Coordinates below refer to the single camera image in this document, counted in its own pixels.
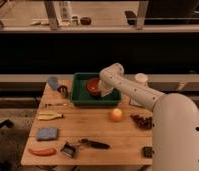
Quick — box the red chili pepper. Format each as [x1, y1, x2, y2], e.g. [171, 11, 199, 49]
[28, 148, 56, 156]

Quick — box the green plastic tray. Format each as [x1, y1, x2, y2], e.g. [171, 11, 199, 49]
[70, 73, 121, 106]

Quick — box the yellow red apple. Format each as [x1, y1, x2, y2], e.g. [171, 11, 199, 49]
[109, 108, 123, 122]

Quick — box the dark red grapes bunch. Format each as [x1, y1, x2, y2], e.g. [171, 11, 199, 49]
[130, 115, 152, 130]

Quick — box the white paper cup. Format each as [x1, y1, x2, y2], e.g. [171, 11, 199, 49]
[134, 73, 148, 86]

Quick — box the small metal can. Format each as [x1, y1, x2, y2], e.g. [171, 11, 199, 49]
[58, 85, 68, 98]

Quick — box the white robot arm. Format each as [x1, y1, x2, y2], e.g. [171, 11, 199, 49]
[99, 63, 199, 171]

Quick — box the red bowl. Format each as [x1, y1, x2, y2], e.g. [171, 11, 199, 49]
[86, 77, 100, 96]

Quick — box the dark bowl on shelf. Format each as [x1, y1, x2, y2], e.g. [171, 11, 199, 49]
[80, 17, 92, 25]

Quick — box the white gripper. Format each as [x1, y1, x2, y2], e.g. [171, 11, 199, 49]
[99, 81, 113, 97]

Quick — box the black handled tool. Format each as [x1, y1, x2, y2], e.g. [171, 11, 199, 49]
[79, 139, 110, 149]

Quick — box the blue sponge left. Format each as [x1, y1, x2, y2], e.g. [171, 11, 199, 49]
[36, 127, 58, 141]

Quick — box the white bottle on shelf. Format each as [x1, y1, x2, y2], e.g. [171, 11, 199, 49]
[60, 1, 72, 22]

